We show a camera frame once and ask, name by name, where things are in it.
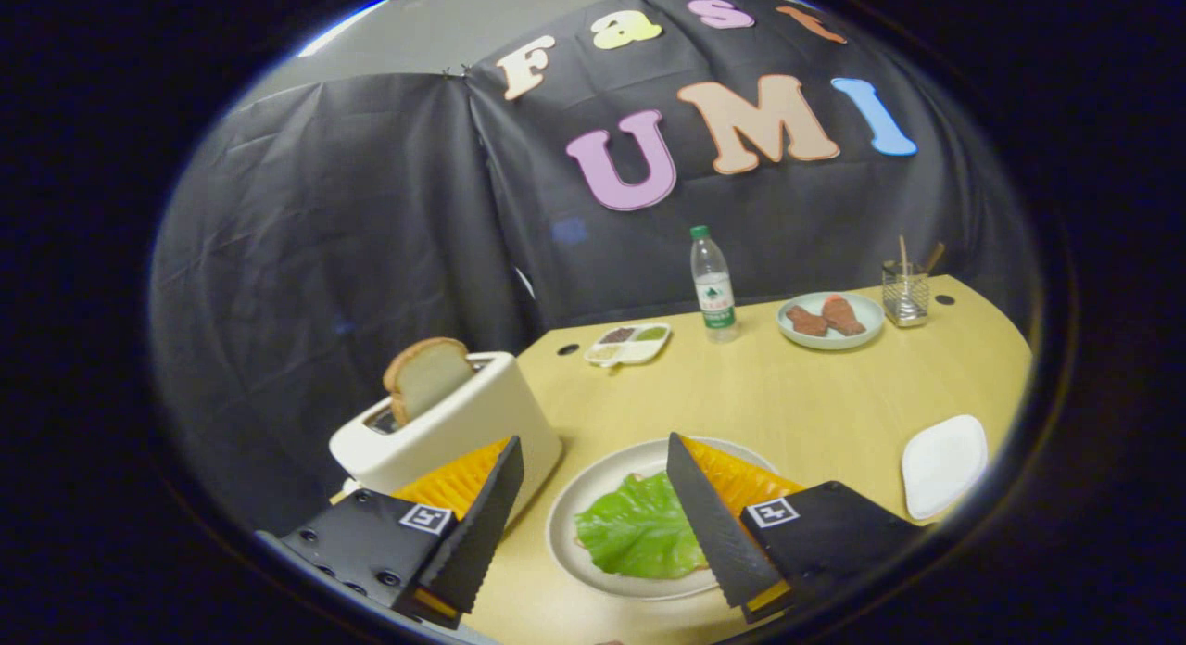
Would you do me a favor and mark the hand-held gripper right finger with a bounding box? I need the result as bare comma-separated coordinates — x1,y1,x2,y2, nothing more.
666,432,928,625

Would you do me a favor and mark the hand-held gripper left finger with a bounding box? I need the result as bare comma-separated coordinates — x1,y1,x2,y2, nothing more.
278,435,525,630

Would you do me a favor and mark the green lettuce leaf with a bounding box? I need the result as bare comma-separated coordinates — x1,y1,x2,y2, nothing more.
574,472,710,579

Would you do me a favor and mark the white round plate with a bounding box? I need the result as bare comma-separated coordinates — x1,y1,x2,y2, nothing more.
545,436,779,601

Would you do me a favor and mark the white toaster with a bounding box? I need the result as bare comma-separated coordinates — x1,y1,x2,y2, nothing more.
329,351,563,525

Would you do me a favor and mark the bread slice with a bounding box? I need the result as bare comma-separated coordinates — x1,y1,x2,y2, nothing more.
383,337,475,427

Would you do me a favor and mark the white divided sauce dish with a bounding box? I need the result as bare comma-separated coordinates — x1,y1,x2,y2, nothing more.
584,323,672,367

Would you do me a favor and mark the clear water bottle green cap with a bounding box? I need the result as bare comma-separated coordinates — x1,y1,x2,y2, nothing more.
689,225,740,344

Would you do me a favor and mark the white square plate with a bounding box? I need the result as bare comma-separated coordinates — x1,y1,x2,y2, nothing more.
902,414,990,521

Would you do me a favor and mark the pale green round plate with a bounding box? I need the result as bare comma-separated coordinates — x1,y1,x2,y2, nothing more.
776,291,886,351

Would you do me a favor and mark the clear glass utensil cup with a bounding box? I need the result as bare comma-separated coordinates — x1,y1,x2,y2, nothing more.
881,260,930,328

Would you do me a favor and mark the black backdrop cloth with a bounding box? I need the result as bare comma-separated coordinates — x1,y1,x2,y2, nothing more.
148,0,1031,537

